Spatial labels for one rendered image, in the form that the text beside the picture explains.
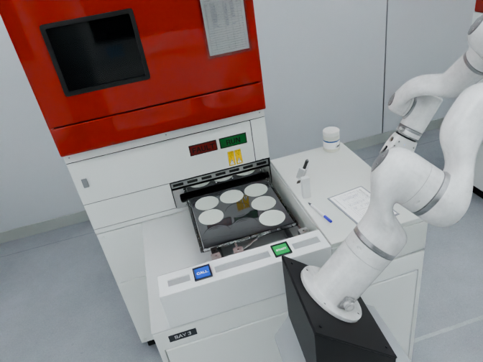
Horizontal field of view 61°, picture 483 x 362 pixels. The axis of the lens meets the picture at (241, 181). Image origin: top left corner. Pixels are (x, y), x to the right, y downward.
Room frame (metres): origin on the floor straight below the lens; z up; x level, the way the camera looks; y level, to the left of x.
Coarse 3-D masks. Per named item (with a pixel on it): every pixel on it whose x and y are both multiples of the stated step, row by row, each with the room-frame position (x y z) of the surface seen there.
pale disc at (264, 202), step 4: (264, 196) 1.40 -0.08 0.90; (268, 196) 1.40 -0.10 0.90; (256, 200) 1.38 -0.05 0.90; (260, 200) 1.38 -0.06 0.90; (264, 200) 1.37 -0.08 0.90; (268, 200) 1.37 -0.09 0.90; (272, 200) 1.36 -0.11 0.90; (252, 204) 1.36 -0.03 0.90; (256, 204) 1.36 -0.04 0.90; (260, 204) 1.35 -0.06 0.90; (264, 204) 1.35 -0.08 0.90; (268, 204) 1.34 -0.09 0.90; (272, 204) 1.34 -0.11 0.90; (256, 208) 1.33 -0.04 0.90; (260, 208) 1.32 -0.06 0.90; (264, 208) 1.32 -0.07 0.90; (268, 208) 1.31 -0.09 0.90
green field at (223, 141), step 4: (232, 136) 1.56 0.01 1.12; (236, 136) 1.56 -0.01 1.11; (240, 136) 1.57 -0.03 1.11; (244, 136) 1.57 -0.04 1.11; (220, 140) 1.55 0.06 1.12; (224, 140) 1.55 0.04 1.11; (228, 140) 1.56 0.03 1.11; (232, 140) 1.56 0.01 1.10; (236, 140) 1.56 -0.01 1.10; (240, 140) 1.56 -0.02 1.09; (244, 140) 1.57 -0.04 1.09; (224, 144) 1.55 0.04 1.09; (228, 144) 1.56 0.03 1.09; (232, 144) 1.56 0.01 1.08
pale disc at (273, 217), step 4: (264, 212) 1.29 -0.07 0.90; (268, 212) 1.29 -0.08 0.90; (272, 212) 1.28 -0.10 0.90; (276, 212) 1.28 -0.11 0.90; (280, 212) 1.28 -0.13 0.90; (260, 216) 1.27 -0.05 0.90; (264, 216) 1.27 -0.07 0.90; (268, 216) 1.26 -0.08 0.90; (272, 216) 1.26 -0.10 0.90; (276, 216) 1.25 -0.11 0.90; (280, 216) 1.25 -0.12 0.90; (284, 216) 1.25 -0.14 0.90; (260, 220) 1.25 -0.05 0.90; (264, 220) 1.24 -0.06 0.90; (268, 220) 1.24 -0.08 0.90; (272, 220) 1.23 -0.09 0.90; (276, 220) 1.23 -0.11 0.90; (280, 220) 1.23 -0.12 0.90; (264, 224) 1.22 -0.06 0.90; (268, 224) 1.21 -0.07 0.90; (272, 224) 1.21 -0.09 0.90; (276, 224) 1.21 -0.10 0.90
